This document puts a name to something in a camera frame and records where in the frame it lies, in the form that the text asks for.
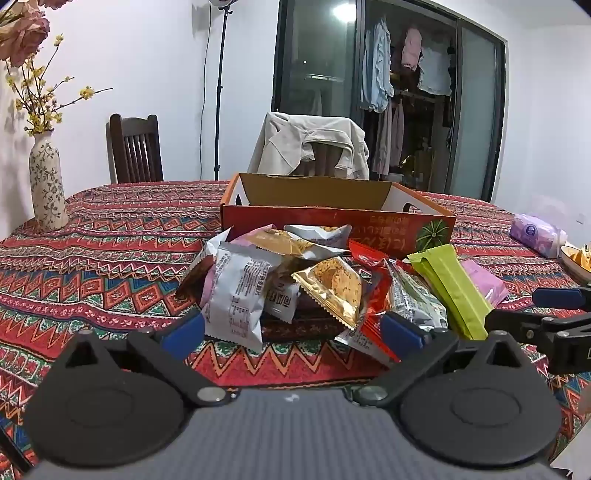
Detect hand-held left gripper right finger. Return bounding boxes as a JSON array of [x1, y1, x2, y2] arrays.
[[352, 311, 539, 410]]

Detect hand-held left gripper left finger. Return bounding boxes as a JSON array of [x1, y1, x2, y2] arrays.
[[51, 311, 232, 409]]

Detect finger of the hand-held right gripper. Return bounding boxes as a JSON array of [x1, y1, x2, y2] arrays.
[[531, 285, 591, 310], [484, 308, 562, 345]]

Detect silver green snack packet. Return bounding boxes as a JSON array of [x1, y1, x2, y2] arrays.
[[335, 263, 450, 357]]

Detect pink snack packet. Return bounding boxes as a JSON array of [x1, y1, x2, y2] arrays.
[[462, 259, 510, 308]]

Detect silver white snack packet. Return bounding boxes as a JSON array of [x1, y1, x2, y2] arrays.
[[202, 240, 282, 350]]

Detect red snack packet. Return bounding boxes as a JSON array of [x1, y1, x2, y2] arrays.
[[347, 240, 416, 366]]

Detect gold snack packet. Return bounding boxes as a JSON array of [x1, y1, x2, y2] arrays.
[[292, 257, 370, 331]]

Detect large white orange snack packet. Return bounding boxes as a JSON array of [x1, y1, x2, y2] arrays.
[[231, 225, 319, 324]]

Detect small white orange snack packet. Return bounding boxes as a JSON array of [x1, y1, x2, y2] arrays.
[[283, 224, 352, 253]]

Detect red cardboard box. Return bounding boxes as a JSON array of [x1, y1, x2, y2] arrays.
[[219, 173, 458, 260]]

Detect white bowl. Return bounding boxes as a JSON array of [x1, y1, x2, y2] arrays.
[[560, 244, 591, 285]]

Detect brown snack packet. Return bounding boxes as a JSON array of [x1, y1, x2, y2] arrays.
[[175, 251, 216, 301]]

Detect purple tissue pack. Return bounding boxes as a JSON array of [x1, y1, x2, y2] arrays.
[[509, 213, 568, 259]]

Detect patterned red tablecloth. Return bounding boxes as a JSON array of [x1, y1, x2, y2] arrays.
[[0, 180, 591, 480]]

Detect dark wooden chair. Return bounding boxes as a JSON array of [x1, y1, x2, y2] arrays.
[[307, 143, 343, 179], [106, 113, 165, 184]]

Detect pale pink hanging clothes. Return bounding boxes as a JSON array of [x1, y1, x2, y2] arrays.
[[372, 99, 407, 176]]

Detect floral ceramic vase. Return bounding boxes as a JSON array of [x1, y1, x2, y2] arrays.
[[29, 130, 70, 232]]

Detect beige jacket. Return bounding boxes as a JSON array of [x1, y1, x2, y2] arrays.
[[248, 112, 371, 182]]

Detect black light stand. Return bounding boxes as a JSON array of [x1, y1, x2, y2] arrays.
[[210, 0, 236, 182]]

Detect yellow flower branches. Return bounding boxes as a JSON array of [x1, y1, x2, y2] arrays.
[[4, 34, 114, 137]]

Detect white hanging garment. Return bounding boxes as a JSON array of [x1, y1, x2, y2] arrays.
[[418, 44, 453, 97]]

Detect light blue hanging shirt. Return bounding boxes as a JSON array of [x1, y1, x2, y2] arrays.
[[360, 17, 396, 114]]

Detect pink hanging garment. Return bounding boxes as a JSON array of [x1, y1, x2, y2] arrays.
[[401, 28, 424, 73]]

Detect glass sliding door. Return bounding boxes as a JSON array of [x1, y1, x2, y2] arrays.
[[272, 0, 507, 204]]

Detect pink artificial flowers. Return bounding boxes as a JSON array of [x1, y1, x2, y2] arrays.
[[0, 0, 75, 68]]

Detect black cable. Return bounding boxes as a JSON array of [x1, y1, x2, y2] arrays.
[[198, 23, 213, 182]]

